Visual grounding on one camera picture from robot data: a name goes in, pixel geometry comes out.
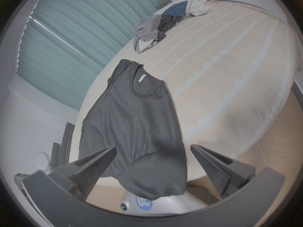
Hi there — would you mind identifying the bed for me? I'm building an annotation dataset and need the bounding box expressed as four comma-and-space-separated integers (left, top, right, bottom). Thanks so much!
71, 0, 303, 186

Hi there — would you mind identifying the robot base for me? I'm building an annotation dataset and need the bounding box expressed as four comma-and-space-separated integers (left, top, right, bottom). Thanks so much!
119, 188, 206, 216

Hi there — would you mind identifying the pile of clothes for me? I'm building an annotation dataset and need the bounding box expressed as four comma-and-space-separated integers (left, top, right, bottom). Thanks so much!
133, 0, 212, 54

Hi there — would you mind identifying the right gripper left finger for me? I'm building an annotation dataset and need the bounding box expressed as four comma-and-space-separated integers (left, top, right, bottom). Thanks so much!
48, 146, 118, 195

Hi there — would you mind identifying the blue-green curtain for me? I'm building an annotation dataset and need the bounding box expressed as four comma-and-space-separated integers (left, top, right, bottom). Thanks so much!
17, 20, 112, 112
30, 0, 164, 68

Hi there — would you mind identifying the round white mirror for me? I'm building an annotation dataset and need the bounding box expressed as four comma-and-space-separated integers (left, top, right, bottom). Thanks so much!
32, 151, 50, 170

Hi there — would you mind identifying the grey bedside table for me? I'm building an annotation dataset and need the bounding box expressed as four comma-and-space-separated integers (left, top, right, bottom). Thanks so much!
156, 0, 172, 9

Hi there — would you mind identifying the black chest of drawers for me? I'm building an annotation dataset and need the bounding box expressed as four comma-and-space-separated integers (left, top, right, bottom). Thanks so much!
60, 122, 76, 165

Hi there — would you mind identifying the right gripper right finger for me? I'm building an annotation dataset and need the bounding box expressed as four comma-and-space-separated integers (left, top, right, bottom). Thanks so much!
190, 144, 256, 199

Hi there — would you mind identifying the black T-shirt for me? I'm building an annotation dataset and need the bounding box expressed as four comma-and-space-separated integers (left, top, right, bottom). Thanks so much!
78, 59, 188, 201

